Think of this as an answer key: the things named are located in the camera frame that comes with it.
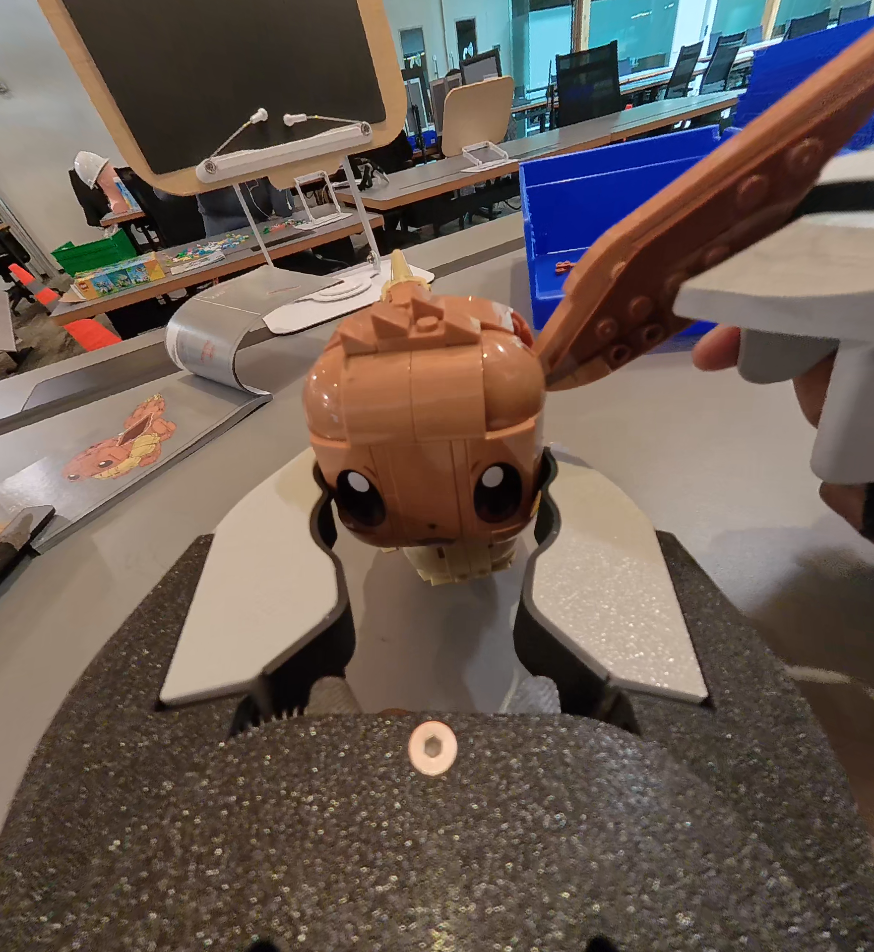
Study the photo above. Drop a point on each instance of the long wooden table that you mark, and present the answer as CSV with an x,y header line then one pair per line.
x,y
571,137
206,271

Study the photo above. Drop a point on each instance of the black board book stand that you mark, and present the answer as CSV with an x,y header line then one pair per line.
x,y
221,67

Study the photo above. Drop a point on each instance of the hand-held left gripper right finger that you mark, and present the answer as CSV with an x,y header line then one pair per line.
x,y
615,595

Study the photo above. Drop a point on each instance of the yellow toy brick box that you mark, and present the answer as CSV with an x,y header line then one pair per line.
x,y
117,275

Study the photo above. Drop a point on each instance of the small brown brick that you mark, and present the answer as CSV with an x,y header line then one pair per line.
x,y
566,266

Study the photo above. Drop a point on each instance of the brown brick toy head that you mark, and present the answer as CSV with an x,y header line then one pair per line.
x,y
422,401

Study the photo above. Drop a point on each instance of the wooden board stand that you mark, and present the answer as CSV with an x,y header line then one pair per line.
x,y
476,111

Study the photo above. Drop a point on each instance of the scattered coloured bricks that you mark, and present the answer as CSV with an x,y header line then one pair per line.
x,y
195,251

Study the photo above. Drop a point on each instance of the person's right hand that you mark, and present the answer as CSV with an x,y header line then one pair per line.
x,y
716,351

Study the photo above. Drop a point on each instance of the brown brick toy ear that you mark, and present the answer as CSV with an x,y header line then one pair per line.
x,y
705,223

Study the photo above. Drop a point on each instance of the green plastic bin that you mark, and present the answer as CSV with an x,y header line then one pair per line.
x,y
95,254

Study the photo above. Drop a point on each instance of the grey desk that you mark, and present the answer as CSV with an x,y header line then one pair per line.
x,y
705,461

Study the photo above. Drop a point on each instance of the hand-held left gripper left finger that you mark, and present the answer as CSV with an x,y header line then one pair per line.
x,y
258,595

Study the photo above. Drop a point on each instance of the blue plastic bin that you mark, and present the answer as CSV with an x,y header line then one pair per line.
x,y
593,193
787,82

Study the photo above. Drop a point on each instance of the orange traffic cone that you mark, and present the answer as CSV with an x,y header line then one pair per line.
x,y
34,286

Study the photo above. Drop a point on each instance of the white hard hat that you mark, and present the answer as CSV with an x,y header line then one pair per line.
x,y
91,167

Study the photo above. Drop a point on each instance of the grey instruction booklet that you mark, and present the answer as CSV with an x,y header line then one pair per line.
x,y
109,446

